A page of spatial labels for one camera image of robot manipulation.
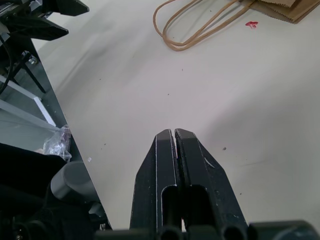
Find black metal stand legs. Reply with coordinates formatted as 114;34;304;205
13;49;48;94

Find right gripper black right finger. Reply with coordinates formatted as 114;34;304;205
174;128;249;228

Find grey aluminium frame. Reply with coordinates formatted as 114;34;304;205
0;74;60;132

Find black cable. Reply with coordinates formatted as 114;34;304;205
0;42;16;95

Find brown paper bag with handles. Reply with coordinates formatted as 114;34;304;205
152;0;320;53

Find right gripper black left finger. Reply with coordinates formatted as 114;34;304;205
129;128;181;231

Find black robot torso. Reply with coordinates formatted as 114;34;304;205
0;141;114;240

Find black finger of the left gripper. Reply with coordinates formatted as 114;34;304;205
48;0;90;14
2;15;70;41

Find grey cylindrical robot joint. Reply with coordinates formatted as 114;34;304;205
49;160;94;201

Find crinkled clear plastic bag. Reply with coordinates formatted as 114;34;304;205
42;124;73;162

